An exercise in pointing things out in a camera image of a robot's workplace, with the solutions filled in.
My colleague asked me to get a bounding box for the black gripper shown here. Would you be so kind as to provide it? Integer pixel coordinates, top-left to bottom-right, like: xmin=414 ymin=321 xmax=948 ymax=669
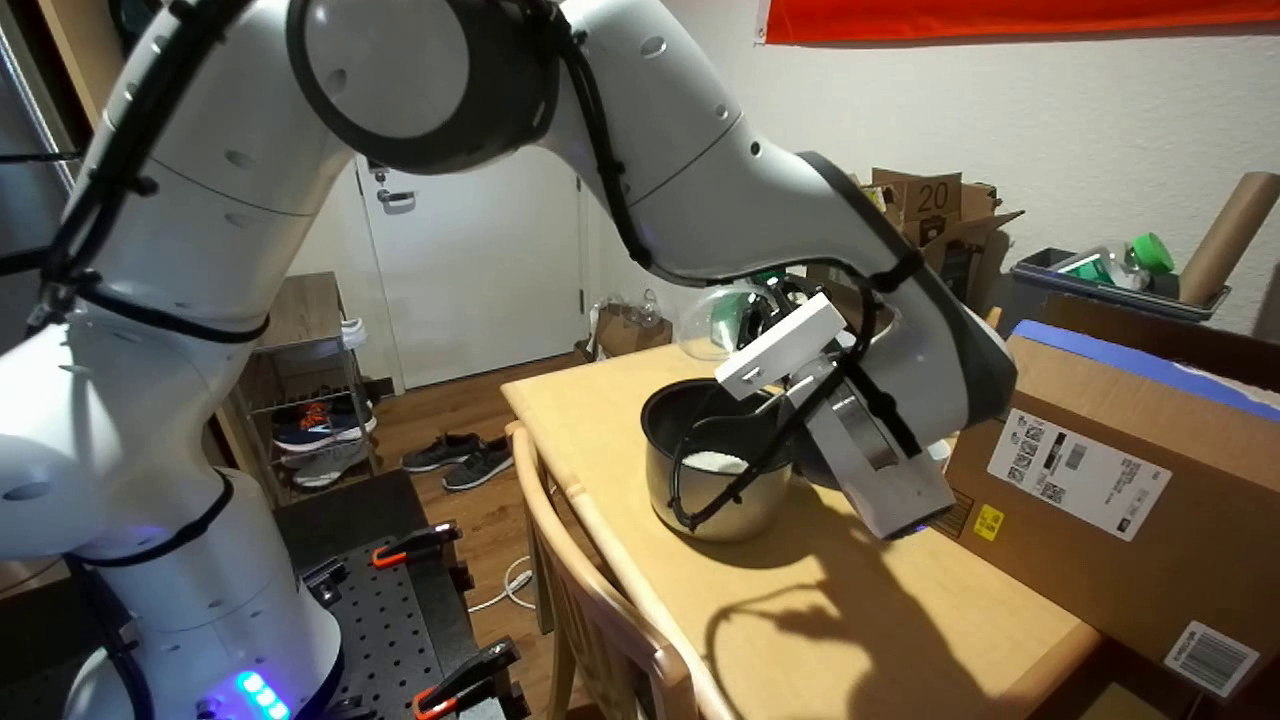
xmin=723 ymin=293 xmax=834 ymax=402

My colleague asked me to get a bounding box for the clear plastic bowl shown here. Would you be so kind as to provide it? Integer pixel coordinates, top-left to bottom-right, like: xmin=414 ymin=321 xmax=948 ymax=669
xmin=673 ymin=283 xmax=774 ymax=366

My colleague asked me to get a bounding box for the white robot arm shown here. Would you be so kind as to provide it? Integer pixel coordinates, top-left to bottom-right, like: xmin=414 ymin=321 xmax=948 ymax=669
xmin=0 ymin=0 xmax=1016 ymax=720

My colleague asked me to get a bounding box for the grey pot with black interior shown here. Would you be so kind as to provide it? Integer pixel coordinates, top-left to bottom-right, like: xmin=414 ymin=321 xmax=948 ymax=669
xmin=641 ymin=377 xmax=790 ymax=544

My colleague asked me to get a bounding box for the open cardboard box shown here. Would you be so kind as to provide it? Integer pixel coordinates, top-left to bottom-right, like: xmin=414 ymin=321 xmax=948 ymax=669
xmin=868 ymin=168 xmax=1013 ymax=311

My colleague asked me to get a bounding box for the white door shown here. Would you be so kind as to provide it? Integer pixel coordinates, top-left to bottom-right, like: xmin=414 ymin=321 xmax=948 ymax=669
xmin=354 ymin=147 xmax=585 ymax=387

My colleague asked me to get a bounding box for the pair of dark shoes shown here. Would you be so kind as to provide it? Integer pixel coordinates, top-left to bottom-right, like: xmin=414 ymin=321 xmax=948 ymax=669
xmin=405 ymin=434 xmax=513 ymax=491

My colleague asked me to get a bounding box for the wooden chair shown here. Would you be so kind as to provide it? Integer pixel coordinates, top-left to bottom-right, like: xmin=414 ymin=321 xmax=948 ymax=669
xmin=509 ymin=423 xmax=698 ymax=720

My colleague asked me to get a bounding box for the large cardboard box with labels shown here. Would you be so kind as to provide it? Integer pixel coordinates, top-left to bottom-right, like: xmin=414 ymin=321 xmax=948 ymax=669
xmin=948 ymin=321 xmax=1280 ymax=701

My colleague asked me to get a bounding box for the cardboard tube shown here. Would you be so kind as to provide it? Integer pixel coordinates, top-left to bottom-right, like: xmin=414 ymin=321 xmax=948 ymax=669
xmin=1179 ymin=174 xmax=1280 ymax=308

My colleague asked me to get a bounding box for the shoe rack shelf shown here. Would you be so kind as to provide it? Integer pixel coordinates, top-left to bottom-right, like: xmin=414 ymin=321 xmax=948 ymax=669
xmin=215 ymin=274 xmax=377 ymax=504

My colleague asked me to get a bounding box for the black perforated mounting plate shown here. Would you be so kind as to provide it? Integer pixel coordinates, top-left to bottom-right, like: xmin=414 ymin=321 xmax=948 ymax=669
xmin=289 ymin=532 xmax=529 ymax=720

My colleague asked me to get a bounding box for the red banner on wall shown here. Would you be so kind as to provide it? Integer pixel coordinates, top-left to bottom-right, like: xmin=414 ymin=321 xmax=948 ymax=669
xmin=765 ymin=0 xmax=1280 ymax=45

